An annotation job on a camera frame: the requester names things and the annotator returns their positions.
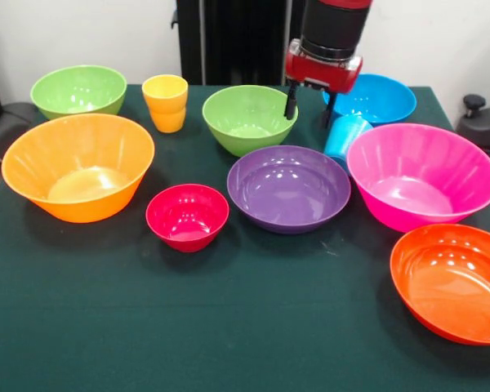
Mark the purple bowl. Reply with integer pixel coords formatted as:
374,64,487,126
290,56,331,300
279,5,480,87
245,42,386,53
226,145,352,235

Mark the dark green table cloth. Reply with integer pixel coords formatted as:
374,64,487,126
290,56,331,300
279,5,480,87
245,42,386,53
0,83,490,392

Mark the small crimson bowl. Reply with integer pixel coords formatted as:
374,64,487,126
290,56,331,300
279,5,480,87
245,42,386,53
145,183,230,253

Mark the blue cup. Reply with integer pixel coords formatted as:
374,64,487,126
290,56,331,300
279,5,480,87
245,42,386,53
323,114,375,171

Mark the large magenta bowl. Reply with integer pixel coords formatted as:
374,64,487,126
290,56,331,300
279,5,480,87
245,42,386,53
345,122,490,234

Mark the yellow cup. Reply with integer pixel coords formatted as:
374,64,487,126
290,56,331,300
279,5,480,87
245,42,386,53
141,73,189,134

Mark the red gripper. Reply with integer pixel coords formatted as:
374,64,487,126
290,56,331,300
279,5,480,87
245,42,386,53
283,38,363,130

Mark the blue bowl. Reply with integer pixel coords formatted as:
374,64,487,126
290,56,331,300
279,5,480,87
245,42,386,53
321,73,417,127

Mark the black stand base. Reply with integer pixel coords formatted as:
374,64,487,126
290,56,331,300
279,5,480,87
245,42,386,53
457,94,490,150
0,101,40,164

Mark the orange-red shallow bowl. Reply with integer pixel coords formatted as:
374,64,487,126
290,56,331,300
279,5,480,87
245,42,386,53
390,223,490,346

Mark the large orange bowl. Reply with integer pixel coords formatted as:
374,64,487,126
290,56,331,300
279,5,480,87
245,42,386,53
1,113,156,224

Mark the green bowl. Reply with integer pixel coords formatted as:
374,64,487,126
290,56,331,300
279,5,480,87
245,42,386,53
201,84,300,158
29,65,128,121

